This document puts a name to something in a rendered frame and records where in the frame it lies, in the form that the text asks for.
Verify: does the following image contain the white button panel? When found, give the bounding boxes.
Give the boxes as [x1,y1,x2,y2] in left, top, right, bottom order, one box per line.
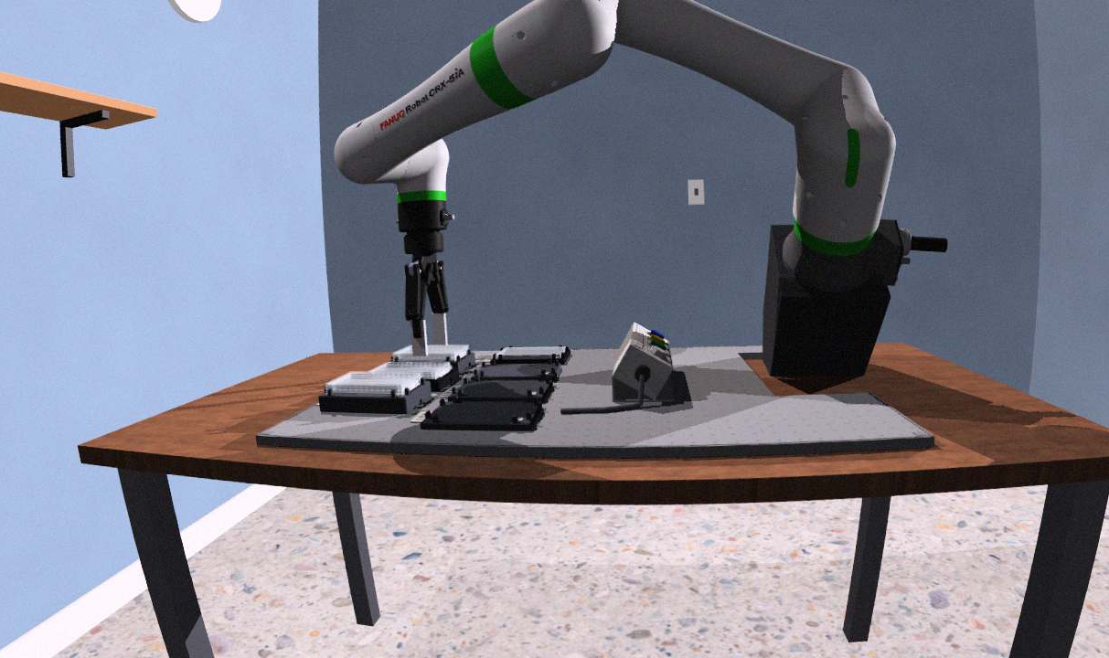
[560,323,674,414]

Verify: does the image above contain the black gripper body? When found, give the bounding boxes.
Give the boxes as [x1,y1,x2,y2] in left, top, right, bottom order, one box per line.
[404,232,442,281]

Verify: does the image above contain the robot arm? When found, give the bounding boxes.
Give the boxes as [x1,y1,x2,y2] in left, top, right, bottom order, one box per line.
[335,0,947,292]

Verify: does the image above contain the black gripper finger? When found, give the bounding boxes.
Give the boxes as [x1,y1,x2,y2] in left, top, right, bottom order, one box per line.
[405,260,433,356]
[427,260,449,345]

